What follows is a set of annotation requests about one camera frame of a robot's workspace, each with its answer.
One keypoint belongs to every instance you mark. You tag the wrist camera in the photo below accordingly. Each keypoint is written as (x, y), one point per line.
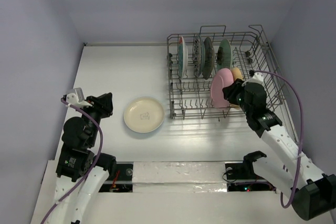
(255, 77)
(76, 98)

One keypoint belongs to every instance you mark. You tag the cream white plate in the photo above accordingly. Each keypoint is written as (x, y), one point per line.
(144, 115)

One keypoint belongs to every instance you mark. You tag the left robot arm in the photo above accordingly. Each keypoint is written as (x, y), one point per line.
(82, 167)

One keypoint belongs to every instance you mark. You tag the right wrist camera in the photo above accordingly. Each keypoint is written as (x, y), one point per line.
(255, 77)

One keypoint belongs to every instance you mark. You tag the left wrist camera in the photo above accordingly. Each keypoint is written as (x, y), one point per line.
(76, 98)

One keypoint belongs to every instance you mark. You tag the teal patterned plate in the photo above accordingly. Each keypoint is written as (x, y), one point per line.
(198, 55)

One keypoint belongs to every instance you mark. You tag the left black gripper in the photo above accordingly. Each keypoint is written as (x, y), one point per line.
(103, 103)

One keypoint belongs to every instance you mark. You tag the dark olive plate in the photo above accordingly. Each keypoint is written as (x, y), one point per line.
(209, 58)

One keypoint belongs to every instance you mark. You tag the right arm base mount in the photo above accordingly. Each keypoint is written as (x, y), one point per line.
(240, 176)

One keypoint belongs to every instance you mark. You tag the white plate red teal pattern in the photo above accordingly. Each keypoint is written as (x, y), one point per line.
(182, 57)

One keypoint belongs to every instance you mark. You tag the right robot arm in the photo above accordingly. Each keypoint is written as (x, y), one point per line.
(309, 190)

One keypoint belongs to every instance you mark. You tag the pink plate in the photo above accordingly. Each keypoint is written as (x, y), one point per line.
(222, 79)

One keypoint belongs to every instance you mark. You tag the green plate dark motif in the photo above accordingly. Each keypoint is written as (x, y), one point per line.
(224, 55)

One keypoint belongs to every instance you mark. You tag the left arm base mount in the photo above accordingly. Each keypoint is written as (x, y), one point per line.
(120, 181)

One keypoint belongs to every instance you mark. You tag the grey wire dish rack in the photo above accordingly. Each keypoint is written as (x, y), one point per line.
(190, 97)

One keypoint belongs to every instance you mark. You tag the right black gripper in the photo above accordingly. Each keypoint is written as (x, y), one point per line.
(233, 94)

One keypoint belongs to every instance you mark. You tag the yellow plate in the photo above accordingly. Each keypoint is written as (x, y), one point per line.
(236, 73)

